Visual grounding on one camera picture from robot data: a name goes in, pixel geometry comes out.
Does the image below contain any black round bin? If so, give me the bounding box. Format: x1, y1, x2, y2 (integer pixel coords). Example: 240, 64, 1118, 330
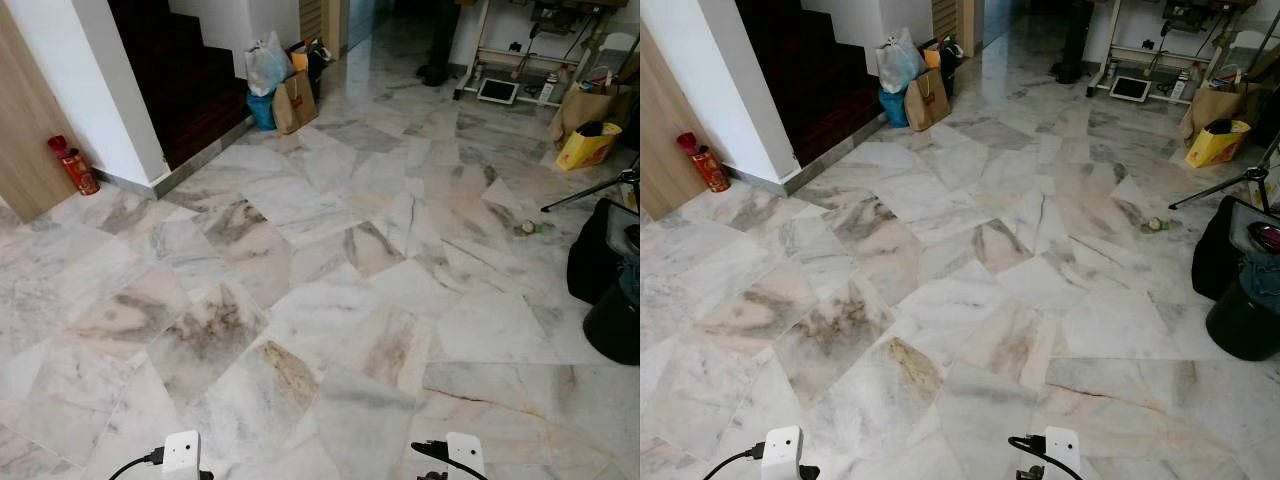
1205, 262, 1280, 362
583, 270, 641, 366

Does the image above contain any black fabric bag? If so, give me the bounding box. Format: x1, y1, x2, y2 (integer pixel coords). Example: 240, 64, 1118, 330
566, 198, 641, 306
1192, 195, 1280, 301

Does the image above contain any red cylindrical canister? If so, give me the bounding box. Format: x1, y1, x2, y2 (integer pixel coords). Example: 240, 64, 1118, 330
677, 132, 732, 194
47, 135, 101, 197

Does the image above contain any black tripod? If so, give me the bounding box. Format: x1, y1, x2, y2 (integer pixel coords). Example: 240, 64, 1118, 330
541, 168, 641, 213
1168, 140, 1280, 213

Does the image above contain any yellow paper bag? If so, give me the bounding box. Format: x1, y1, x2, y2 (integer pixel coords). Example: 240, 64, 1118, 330
1185, 119, 1252, 169
556, 121, 623, 172

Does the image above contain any blue bin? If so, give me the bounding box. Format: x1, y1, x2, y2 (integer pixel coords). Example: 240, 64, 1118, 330
879, 88, 909, 129
247, 92, 278, 132

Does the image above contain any small brown paper bag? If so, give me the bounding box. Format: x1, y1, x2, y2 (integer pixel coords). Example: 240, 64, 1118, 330
272, 72, 319, 136
905, 68, 952, 133

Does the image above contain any dark maroon staircase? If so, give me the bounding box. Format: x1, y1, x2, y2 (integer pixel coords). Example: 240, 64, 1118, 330
107, 0, 253, 171
735, 0, 886, 168

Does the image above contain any large brown paper bag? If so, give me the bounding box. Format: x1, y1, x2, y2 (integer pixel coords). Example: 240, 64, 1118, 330
547, 82, 641, 141
1178, 82, 1263, 141

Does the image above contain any white plastic bag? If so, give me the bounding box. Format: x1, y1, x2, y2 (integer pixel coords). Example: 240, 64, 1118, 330
245, 32, 296, 98
876, 28, 926, 95

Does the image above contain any black shopping bag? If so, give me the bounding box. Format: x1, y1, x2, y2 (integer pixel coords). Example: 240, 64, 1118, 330
925, 35, 966, 96
300, 38, 333, 96

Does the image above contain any black floor stand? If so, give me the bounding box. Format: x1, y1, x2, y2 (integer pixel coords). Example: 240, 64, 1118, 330
1050, 0, 1096, 85
415, 0, 461, 88

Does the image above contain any white metal rack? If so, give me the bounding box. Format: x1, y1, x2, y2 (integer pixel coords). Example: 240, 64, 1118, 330
455, 0, 641, 101
1088, 0, 1280, 101

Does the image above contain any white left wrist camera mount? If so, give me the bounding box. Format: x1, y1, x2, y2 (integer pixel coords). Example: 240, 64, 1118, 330
762, 426, 805, 480
162, 430, 203, 480

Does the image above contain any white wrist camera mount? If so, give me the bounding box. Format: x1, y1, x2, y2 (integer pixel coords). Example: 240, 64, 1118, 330
762, 426, 805, 480
1044, 427, 1083, 480
446, 432, 487, 480
162, 430, 203, 480

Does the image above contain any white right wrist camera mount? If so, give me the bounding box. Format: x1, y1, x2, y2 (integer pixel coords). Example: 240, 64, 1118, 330
446, 432, 487, 480
1044, 427, 1083, 480

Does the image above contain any light wooden wall panel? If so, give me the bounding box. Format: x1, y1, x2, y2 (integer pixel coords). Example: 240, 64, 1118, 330
640, 25, 707, 221
0, 0, 77, 223

